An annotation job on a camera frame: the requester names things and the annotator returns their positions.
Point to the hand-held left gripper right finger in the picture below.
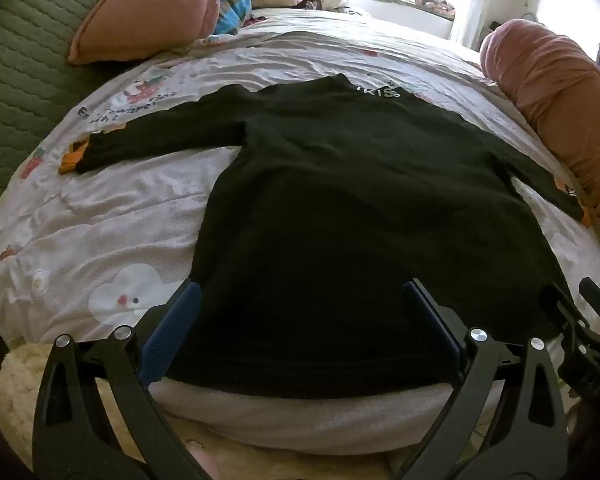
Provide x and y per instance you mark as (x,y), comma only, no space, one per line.
(430,330)

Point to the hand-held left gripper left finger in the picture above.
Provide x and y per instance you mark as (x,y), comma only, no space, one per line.
(172,330)

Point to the black long-sleeved sweater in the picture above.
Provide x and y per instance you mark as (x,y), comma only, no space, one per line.
(340,240)

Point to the printed white bed sheet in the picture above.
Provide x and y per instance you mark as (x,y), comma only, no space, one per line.
(130,220)

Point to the cream fluffy blanket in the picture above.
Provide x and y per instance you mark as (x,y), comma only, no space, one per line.
(20,400)

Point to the rolled pink duvet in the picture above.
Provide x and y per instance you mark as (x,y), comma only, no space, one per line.
(565,90)

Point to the quilted green headboard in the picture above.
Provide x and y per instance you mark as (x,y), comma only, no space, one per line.
(25,80)

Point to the white curtain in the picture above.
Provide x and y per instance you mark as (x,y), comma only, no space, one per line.
(490,0)

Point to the pink pillow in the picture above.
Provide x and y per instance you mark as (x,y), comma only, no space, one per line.
(150,10)

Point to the blue striped cloth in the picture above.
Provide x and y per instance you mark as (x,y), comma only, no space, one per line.
(230,10)

